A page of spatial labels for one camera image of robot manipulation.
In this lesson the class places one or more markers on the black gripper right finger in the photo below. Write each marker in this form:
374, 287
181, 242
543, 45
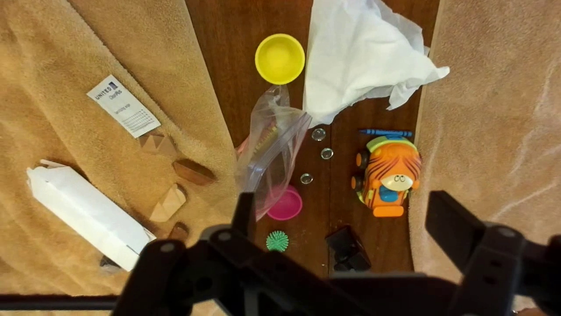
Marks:
497, 263

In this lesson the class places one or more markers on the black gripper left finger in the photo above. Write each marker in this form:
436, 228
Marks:
176, 280

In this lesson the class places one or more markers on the magenta purple plastic bowl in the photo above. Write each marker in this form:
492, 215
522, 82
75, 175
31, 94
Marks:
290, 205

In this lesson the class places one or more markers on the yellow plastic bowl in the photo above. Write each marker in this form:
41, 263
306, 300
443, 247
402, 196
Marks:
280, 57

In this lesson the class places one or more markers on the dark brown wooden block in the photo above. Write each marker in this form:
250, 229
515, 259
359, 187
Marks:
194, 172
180, 229

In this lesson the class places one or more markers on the light wooden block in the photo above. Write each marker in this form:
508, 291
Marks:
169, 203

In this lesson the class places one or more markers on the green ridged round disc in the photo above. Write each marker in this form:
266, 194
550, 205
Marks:
278, 240

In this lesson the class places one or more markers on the white carton box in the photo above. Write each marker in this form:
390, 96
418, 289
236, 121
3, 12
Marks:
89, 212

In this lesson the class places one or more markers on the tan pyramid wooden block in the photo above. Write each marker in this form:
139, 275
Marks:
157, 143

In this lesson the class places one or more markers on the orange tiger toy car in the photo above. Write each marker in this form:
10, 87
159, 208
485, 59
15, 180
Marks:
388, 175

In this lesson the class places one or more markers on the black clamp object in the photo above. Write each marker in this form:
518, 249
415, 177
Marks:
348, 247

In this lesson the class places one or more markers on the clear plastic zip bag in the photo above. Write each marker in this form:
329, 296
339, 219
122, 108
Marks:
273, 145

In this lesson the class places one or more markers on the clear glass bead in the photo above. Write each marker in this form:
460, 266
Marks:
308, 177
318, 133
327, 152

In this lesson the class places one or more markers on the blue crayon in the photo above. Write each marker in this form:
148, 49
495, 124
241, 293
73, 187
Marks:
387, 133

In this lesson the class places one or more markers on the white printed card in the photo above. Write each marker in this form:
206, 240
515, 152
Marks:
124, 105

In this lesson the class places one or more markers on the crumpled white tissue paper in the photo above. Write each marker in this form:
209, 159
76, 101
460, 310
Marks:
362, 52

